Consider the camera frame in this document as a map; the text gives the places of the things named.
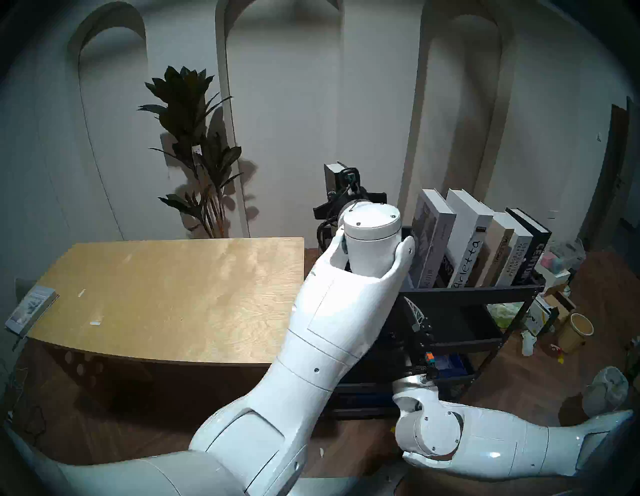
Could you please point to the black Crime and Punishment book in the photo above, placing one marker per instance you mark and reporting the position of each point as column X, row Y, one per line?
column 331, row 177

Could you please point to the white Design Hotels yearbook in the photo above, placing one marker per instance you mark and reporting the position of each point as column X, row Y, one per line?
column 520, row 255

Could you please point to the dark green potted plant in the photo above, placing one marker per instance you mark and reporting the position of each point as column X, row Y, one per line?
column 185, row 110

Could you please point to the dark room door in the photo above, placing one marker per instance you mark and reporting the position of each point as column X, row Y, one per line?
column 612, row 175

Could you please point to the brown cardboard box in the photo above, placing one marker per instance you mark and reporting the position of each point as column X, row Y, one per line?
column 562, row 305

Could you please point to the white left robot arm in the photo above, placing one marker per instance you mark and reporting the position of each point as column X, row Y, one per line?
column 310, row 350

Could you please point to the grey Special Issue book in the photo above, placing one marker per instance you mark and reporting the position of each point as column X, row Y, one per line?
column 430, row 235

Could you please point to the yellow paper bucket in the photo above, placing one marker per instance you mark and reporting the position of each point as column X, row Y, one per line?
column 574, row 335

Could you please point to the black metal shelf cart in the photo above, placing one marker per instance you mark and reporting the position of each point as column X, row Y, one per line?
column 460, row 310

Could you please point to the white bagged trash bin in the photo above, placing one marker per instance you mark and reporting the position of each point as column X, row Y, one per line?
column 602, row 395

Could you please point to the white square box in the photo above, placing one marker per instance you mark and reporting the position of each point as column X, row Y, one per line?
column 550, row 275

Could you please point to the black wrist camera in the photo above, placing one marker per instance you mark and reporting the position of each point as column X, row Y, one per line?
column 350, row 176
column 430, row 357

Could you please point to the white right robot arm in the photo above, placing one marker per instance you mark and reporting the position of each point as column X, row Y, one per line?
column 500, row 445

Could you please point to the small white bottle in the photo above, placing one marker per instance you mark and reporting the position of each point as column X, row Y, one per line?
column 528, row 345

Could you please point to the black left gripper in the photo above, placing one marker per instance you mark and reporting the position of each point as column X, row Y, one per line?
column 350, row 197

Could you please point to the thin grey cover book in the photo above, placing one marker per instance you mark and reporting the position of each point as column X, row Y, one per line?
column 30, row 307

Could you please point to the blue plastic bin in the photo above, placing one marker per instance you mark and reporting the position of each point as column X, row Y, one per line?
column 452, row 364

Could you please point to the green plastic bag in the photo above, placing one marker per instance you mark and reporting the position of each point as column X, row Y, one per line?
column 502, row 312

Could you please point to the black Century book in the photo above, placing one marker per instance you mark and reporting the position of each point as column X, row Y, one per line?
column 537, row 245

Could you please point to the clear plastic storage box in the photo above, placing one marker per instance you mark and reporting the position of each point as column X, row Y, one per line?
column 565, row 255

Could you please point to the white Arietta book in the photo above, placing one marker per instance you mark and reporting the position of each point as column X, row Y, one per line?
column 470, row 225

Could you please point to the white Welcome book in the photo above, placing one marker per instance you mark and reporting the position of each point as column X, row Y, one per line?
column 500, row 245

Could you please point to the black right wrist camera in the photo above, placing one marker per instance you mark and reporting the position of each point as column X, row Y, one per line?
column 430, row 357

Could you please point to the light wooden table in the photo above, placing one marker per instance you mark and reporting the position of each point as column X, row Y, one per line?
column 175, row 300

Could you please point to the white green printed carton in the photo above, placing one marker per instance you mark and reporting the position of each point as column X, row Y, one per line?
column 540, row 315

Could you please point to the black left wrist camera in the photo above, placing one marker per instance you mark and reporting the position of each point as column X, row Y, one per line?
column 350, row 176

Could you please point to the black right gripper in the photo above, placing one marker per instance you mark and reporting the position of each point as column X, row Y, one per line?
column 417, row 350

